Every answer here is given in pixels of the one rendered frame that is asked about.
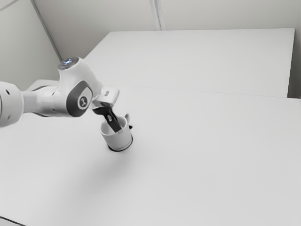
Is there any white mug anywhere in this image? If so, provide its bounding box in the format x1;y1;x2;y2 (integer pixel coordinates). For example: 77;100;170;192
100;113;134;151

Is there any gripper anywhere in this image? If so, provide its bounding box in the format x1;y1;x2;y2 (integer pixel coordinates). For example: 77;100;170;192
92;106;124;133

